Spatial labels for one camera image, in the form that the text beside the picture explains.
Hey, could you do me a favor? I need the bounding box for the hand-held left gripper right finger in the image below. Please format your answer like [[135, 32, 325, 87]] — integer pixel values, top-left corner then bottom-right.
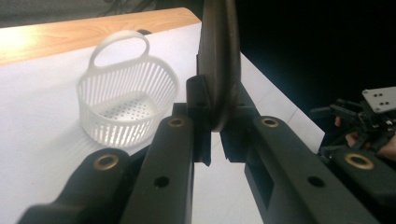
[[219, 82, 262, 163]]

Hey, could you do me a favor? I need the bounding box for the white plastic basket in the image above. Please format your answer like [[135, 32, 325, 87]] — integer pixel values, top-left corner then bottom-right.
[[76, 29, 180, 149]]

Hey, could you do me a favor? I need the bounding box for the black curtain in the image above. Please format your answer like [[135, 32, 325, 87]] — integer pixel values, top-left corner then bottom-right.
[[232, 0, 396, 132]]

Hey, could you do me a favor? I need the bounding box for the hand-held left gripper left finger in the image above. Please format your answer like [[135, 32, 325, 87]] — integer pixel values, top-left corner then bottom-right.
[[172, 75, 213, 166]]

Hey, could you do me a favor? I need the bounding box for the wooden table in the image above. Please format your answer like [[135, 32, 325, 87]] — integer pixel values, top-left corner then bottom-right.
[[0, 7, 202, 67]]

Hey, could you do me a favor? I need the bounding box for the white table cover sheet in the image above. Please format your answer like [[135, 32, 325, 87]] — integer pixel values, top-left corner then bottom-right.
[[0, 21, 327, 224]]

